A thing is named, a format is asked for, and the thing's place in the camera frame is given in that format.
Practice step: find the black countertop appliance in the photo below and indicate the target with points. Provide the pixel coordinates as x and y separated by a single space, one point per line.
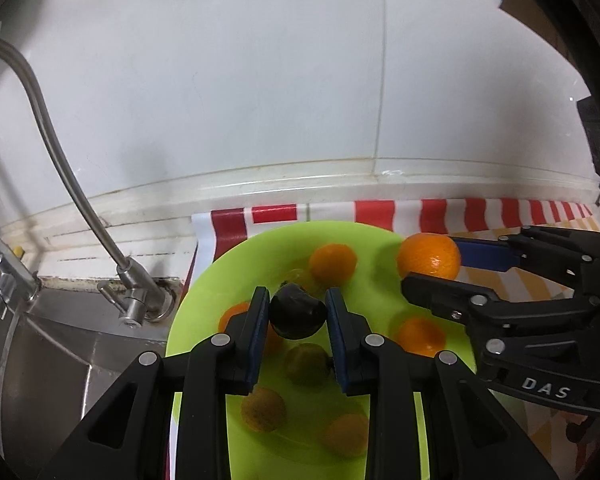
595 150

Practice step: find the metal tap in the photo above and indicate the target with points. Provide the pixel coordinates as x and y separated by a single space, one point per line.
10 272

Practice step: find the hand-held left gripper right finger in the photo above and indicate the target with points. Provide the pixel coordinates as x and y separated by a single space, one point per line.
339 345

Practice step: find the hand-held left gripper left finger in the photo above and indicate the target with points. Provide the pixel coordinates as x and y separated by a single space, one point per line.
260 340

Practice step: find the small yellow-brown round fruit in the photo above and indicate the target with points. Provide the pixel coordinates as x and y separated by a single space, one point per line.
263 408

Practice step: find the green plate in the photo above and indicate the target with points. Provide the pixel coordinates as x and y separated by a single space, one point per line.
260 260

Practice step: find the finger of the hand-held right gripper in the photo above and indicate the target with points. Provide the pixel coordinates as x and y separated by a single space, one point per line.
445 295
485 254

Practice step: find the dark purple round fruit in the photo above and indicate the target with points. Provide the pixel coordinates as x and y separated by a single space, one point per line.
297 316

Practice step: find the colourful checkered tablecloth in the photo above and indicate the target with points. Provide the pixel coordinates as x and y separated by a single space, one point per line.
280 212

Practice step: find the orange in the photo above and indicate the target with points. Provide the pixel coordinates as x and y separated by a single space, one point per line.
420 336
230 316
332 262
428 255

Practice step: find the stainless steel sink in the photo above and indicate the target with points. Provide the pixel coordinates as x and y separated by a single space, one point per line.
55 360

